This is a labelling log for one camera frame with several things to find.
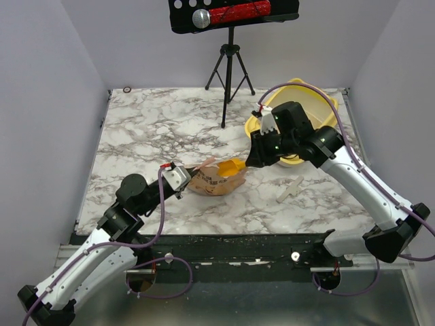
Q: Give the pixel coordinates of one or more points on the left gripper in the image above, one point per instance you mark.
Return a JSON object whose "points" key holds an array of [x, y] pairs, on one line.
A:
{"points": [[178, 194]]}

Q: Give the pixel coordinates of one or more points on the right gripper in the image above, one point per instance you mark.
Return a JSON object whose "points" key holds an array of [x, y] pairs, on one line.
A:
{"points": [[255, 153]]}

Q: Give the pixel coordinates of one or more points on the yellow litter scoop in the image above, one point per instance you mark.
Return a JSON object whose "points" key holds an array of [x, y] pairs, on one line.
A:
{"points": [[230, 167]]}

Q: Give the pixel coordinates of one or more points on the pink cat litter bag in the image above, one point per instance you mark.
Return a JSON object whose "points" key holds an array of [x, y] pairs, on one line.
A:
{"points": [[208, 182]]}

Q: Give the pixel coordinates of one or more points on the white bag sealing clip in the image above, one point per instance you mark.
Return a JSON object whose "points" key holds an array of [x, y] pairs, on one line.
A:
{"points": [[292, 190]]}

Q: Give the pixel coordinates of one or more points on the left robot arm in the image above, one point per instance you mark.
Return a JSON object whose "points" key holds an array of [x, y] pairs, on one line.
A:
{"points": [[113, 247]]}

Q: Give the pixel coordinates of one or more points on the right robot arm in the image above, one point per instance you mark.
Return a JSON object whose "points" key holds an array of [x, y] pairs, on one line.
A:
{"points": [[286, 130]]}

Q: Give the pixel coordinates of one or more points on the yellow litter box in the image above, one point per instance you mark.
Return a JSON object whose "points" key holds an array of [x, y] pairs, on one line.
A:
{"points": [[315, 106]]}

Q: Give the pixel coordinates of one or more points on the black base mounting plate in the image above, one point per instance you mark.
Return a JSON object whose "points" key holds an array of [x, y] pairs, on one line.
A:
{"points": [[241, 258]]}

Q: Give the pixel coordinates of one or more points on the black tripod stand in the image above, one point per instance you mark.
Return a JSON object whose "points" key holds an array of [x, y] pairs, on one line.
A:
{"points": [[229, 50]]}

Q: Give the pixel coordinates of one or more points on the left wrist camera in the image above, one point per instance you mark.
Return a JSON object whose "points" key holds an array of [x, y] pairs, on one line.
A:
{"points": [[176, 176]]}

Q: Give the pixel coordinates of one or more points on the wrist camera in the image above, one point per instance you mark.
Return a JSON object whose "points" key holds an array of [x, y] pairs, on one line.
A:
{"points": [[266, 118], [176, 176]]}

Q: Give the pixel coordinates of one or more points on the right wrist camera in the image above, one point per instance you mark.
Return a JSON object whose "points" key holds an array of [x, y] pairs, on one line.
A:
{"points": [[266, 118]]}

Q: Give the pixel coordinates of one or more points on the aluminium rail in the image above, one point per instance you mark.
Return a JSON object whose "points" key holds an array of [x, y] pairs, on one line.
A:
{"points": [[360, 262]]}

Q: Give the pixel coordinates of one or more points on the red handled microphone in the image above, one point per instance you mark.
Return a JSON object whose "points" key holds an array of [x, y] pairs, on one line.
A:
{"points": [[202, 18]]}

